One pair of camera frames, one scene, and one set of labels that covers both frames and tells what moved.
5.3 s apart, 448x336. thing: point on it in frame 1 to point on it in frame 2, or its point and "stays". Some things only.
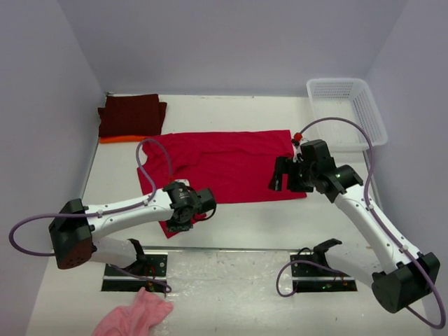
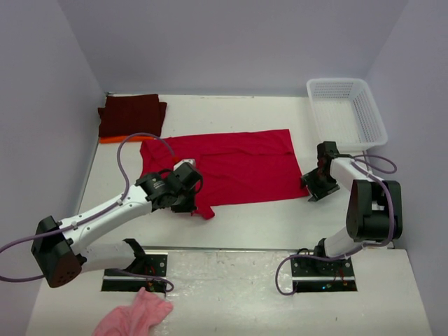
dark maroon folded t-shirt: x=131 y=115 stays
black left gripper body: x=176 y=225 to x=185 y=202
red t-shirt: x=235 y=166 stays
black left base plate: x=154 y=266 stays
